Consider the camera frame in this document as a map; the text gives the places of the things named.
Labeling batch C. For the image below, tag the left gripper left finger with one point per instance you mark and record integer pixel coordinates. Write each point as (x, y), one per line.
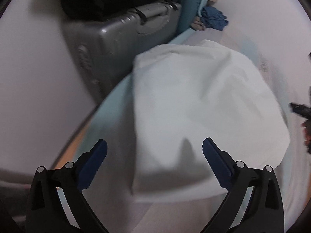
(44, 208)

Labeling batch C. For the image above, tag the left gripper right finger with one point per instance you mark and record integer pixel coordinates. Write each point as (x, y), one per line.
(264, 212)

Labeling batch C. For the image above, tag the white and black jacket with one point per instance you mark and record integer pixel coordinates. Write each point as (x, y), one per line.
(184, 94)

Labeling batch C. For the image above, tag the blue crumpled clothes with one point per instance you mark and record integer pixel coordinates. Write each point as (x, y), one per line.
(213, 18)

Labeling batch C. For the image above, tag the person's right hand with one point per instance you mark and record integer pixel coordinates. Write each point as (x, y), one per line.
(307, 134)

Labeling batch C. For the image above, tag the striped bed sheet mattress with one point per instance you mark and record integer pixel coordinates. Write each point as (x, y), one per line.
(110, 195)

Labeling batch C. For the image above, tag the teal suitcase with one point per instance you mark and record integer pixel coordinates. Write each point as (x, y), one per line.
(189, 10)

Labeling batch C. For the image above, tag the silver suitcase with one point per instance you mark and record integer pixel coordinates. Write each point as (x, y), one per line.
(104, 51)

